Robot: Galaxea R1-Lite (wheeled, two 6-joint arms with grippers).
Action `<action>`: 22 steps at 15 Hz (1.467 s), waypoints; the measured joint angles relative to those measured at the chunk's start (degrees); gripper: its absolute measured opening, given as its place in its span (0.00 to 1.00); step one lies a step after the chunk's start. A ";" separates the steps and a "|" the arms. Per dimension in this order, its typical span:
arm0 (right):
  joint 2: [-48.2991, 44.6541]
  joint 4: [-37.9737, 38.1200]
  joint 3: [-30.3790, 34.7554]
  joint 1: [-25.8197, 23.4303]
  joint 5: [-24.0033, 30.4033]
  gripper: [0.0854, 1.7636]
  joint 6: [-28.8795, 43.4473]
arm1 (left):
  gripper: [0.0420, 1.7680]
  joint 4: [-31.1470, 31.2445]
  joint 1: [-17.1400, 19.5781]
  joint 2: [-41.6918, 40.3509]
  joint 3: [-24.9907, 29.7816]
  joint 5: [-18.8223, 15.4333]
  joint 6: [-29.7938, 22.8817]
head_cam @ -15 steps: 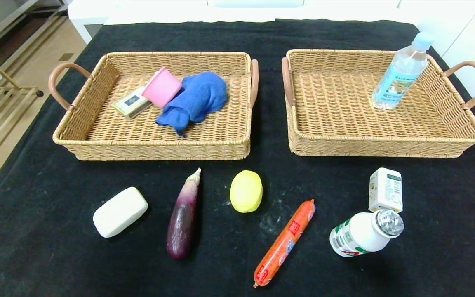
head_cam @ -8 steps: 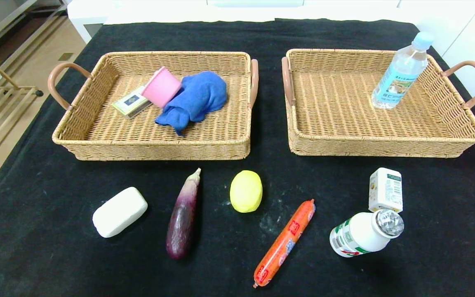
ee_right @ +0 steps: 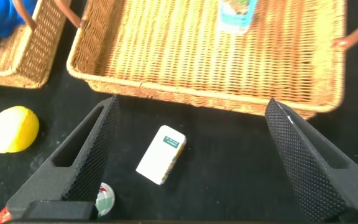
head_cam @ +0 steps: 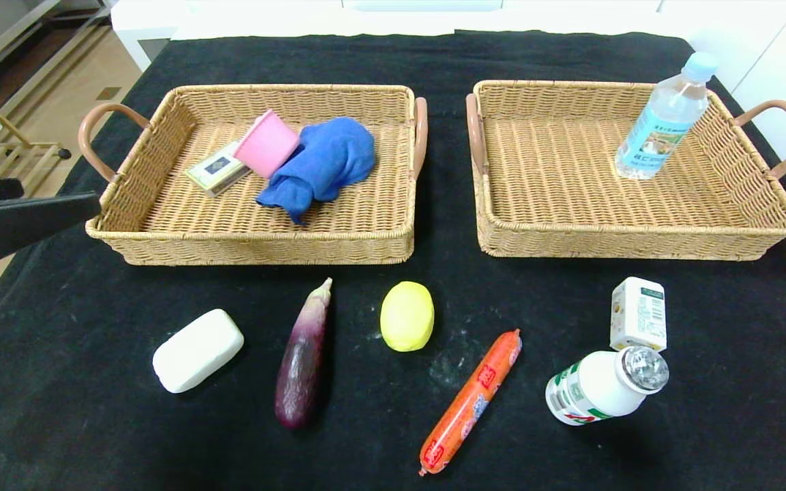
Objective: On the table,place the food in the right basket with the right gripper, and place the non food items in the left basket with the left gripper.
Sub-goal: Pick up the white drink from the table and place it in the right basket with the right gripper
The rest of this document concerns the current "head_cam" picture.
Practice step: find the small white drink carton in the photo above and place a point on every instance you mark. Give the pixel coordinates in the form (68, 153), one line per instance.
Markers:
(638, 314)

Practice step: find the white milk bottle green label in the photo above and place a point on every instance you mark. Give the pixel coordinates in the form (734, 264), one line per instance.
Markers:
(598, 385)

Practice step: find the yellow lemon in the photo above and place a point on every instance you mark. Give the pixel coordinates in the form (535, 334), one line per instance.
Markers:
(406, 317)

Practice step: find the orange sausage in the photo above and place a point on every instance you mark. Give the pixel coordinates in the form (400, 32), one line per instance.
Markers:
(471, 402)

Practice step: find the wooden rack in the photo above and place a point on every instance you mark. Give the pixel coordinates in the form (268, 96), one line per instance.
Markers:
(24, 153)

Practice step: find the brass floor outlet cover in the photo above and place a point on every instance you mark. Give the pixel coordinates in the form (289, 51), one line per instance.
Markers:
(108, 93)

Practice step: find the clear water bottle blue cap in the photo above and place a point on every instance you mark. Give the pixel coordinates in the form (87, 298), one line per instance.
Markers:
(662, 123)

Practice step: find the cream box with blue print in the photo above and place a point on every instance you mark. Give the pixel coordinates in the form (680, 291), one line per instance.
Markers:
(215, 169)

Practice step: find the white soap bar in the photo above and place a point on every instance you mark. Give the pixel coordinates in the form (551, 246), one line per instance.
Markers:
(196, 351)

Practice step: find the white table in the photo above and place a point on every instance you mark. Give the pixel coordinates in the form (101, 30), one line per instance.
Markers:
(154, 20)

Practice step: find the pink plastic cup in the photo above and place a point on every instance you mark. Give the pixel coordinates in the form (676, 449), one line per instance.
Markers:
(267, 144)

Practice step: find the purple eggplant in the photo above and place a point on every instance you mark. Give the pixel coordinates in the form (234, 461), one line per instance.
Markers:
(301, 361)

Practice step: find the blue cloth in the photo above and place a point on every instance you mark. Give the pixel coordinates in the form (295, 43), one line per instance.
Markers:
(328, 160)

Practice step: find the grey metal rail frame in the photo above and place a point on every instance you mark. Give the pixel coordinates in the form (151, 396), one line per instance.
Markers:
(11, 35)

